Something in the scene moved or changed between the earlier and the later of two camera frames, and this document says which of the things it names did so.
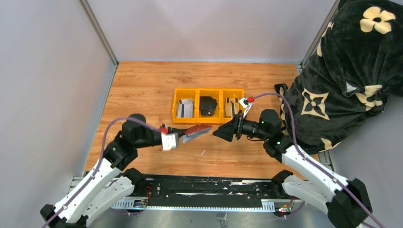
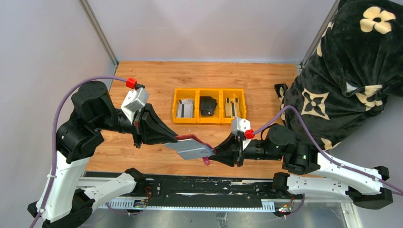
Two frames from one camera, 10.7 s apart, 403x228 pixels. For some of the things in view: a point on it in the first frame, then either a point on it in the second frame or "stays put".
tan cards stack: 232,106 stays put
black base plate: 206,191 stays put
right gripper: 226,131 → 230,151
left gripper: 179,132 → 148,126
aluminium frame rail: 77,184 stays put
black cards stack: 207,105 stays put
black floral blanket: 356,62 stays put
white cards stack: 185,108 stays put
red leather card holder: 197,129 → 190,147
